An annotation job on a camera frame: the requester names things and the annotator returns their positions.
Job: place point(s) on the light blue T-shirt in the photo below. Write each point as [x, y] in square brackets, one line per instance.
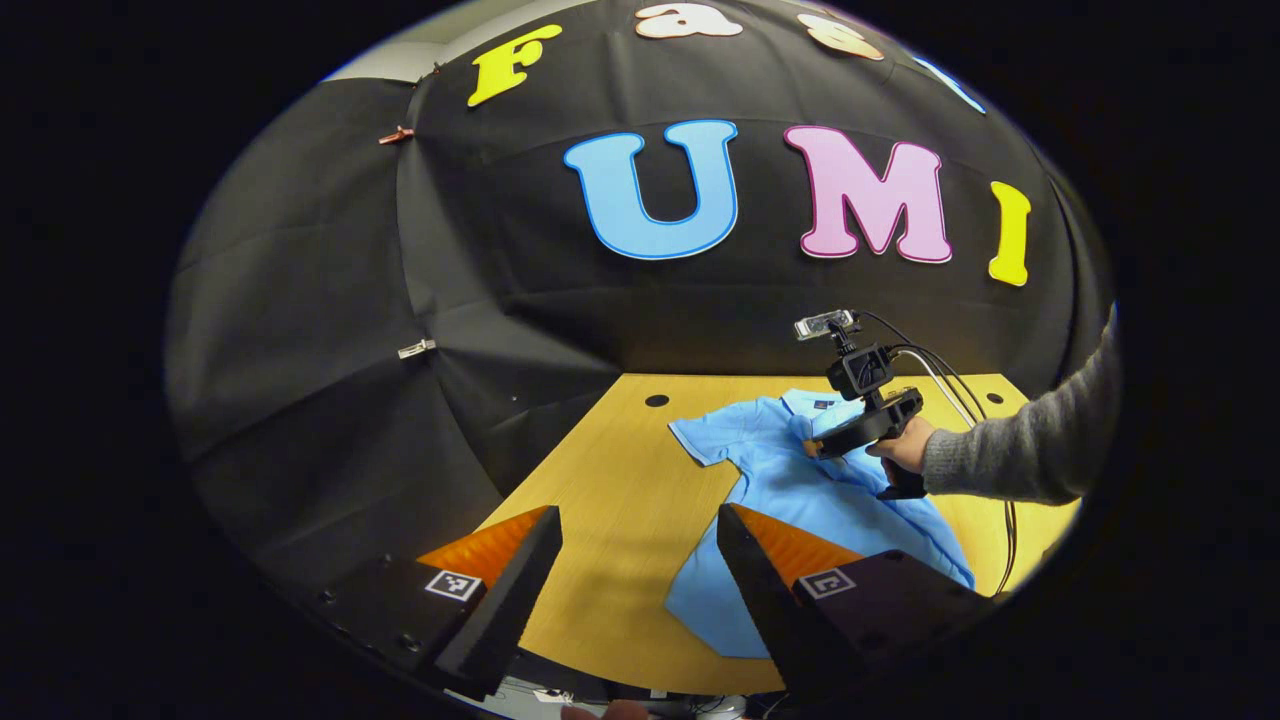
[800, 500]

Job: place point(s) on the black backdrop cloth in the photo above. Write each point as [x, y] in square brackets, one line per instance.
[500, 300]

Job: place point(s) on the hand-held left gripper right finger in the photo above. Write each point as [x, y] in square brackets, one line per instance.
[765, 600]

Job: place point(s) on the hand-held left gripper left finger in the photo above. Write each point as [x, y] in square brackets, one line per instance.
[510, 600]

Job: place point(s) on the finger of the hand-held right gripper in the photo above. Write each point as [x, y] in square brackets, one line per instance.
[815, 449]

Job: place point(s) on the orange backdrop clip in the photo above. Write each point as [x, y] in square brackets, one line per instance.
[397, 134]

